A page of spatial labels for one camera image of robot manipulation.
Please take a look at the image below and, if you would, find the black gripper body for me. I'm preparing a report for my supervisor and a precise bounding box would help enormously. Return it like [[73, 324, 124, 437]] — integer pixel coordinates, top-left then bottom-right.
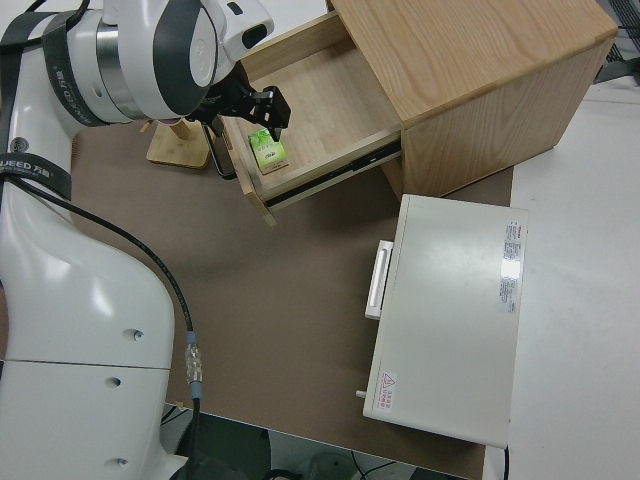
[[191, 66, 257, 137]]

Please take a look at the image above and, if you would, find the thin black cable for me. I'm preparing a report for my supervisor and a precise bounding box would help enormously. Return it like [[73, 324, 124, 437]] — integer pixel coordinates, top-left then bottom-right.
[[348, 447, 419, 480]]

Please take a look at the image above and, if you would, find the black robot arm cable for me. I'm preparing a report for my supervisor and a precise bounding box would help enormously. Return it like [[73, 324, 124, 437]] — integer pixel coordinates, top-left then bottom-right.
[[0, 0, 207, 480]]

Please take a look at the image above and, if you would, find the metal drawer slide rail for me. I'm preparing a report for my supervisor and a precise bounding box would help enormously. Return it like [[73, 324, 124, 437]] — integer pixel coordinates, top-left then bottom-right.
[[263, 141, 403, 210]]

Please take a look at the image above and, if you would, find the light wooden drawer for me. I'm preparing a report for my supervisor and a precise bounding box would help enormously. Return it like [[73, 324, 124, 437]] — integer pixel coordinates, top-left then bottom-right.
[[219, 12, 404, 229]]

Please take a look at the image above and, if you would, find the light wooden cabinet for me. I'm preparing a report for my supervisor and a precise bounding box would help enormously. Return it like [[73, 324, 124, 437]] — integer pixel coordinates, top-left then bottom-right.
[[327, 0, 619, 199]]

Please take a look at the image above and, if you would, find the brown table mat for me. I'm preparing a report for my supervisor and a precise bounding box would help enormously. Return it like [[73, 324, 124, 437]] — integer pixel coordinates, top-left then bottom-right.
[[69, 122, 517, 480]]

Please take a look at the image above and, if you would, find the black printed velcro strap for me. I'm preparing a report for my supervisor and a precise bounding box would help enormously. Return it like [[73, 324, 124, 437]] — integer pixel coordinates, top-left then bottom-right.
[[0, 153, 75, 195], [41, 10, 104, 127]]

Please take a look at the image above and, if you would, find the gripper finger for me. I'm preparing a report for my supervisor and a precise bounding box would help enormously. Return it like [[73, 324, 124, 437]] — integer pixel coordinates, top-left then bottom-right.
[[254, 96, 292, 143], [249, 85, 280, 109]]

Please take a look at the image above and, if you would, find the black mesh object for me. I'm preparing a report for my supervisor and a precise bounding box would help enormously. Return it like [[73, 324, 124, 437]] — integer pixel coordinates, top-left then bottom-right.
[[593, 0, 640, 87]]

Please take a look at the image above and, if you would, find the dark bulky object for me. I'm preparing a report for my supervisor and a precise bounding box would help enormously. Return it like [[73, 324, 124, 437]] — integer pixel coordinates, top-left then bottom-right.
[[162, 403, 272, 480]]

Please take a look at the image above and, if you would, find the white box appliance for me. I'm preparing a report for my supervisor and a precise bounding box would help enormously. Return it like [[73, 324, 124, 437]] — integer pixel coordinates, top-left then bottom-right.
[[355, 193, 530, 449]]

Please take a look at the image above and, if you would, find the red warning triangle sticker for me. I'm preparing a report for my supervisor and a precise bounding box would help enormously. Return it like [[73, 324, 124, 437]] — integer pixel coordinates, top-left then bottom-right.
[[378, 371, 398, 412]]

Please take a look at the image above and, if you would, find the white appliance door handle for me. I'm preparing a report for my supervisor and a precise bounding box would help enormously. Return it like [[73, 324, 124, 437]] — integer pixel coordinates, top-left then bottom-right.
[[363, 239, 396, 322]]

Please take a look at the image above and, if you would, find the black drawer handle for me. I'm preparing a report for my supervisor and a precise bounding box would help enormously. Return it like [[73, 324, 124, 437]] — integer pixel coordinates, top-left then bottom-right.
[[206, 124, 237, 180]]

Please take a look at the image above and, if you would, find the small green printed box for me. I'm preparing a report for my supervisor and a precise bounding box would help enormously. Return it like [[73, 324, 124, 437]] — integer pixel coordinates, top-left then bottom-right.
[[247, 126, 293, 175]]

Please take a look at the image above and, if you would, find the white text label sticker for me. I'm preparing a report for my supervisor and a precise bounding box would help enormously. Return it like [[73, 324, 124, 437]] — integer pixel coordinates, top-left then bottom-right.
[[496, 219, 527, 315]]

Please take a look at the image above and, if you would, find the grey round object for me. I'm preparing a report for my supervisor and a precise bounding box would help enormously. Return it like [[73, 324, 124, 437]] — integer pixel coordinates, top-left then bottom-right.
[[298, 451, 354, 480]]

